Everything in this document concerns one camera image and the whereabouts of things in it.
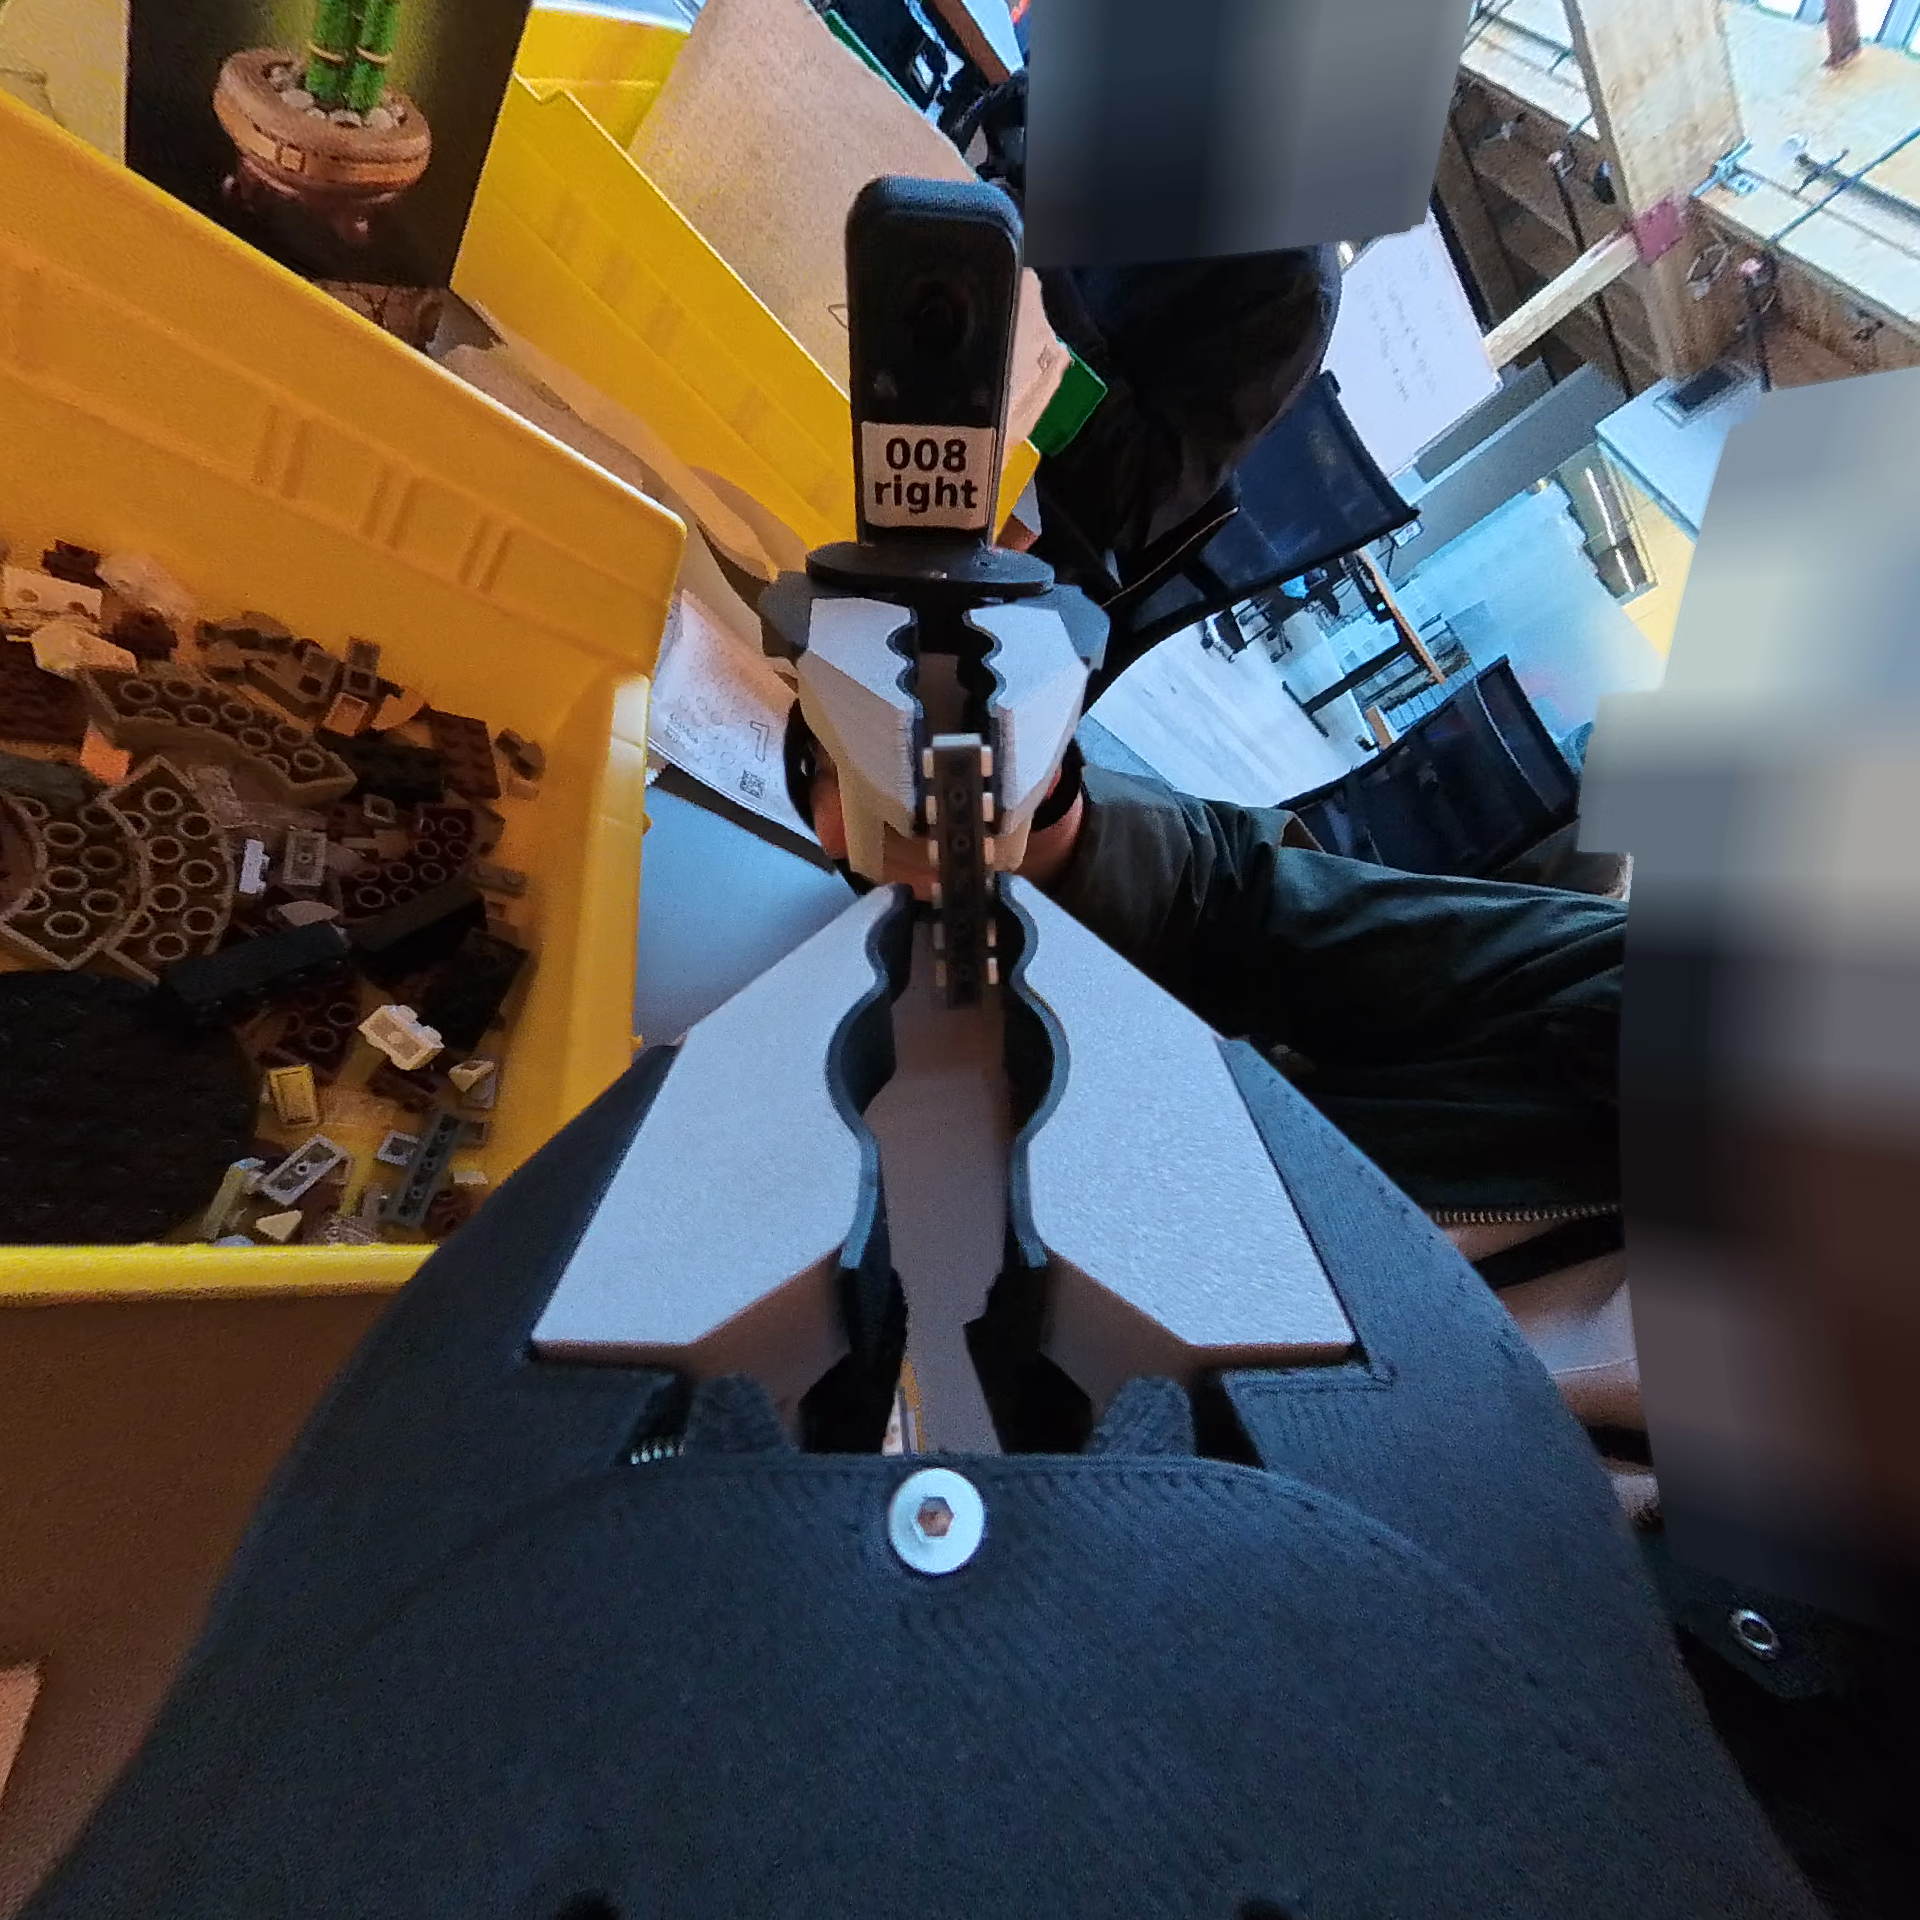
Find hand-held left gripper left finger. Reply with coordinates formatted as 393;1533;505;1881
532;883;916;1415

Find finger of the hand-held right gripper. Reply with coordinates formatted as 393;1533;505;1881
966;600;1089;873
796;600;940;880

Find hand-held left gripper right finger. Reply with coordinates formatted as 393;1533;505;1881
990;879;1361;1415

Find white and tan brick strip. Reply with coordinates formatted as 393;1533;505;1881
918;732;1003;1010

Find large yellow plastic bin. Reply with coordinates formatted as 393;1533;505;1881
0;89;692;1666

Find person's right forearm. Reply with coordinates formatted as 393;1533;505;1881
1020;779;1630;1216

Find grey desk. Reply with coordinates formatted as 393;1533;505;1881
0;779;1044;1920

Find person's right hand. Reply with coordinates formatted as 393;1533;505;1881
808;779;906;889

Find white papers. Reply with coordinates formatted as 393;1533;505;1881
644;592;819;819

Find small green box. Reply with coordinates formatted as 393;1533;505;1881
1032;352;1109;455

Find tall plywood panel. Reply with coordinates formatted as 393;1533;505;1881
632;0;986;400

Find dark blue fabric chair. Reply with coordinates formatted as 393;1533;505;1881
1110;373;1420;648

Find black mesh chair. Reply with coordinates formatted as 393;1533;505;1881
1290;660;1585;887

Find white board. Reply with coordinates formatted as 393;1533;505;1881
1329;225;1505;482

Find pile of dark toy bricks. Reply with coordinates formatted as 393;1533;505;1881
0;539;549;1248

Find black round studded plate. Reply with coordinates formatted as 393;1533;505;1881
0;971;260;1248

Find black panel with green print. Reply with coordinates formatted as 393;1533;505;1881
128;0;534;289

